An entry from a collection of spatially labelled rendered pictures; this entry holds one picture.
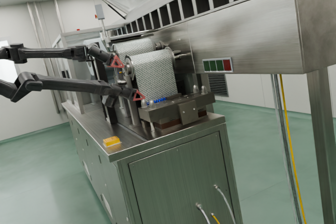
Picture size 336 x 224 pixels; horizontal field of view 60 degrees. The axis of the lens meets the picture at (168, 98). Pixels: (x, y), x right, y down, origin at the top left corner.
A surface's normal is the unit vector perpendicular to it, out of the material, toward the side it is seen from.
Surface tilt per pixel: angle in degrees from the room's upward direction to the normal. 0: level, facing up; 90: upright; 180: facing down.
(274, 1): 90
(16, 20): 90
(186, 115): 90
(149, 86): 90
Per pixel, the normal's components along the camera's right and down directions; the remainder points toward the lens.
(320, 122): -0.89, 0.25
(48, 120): 0.41, 0.08
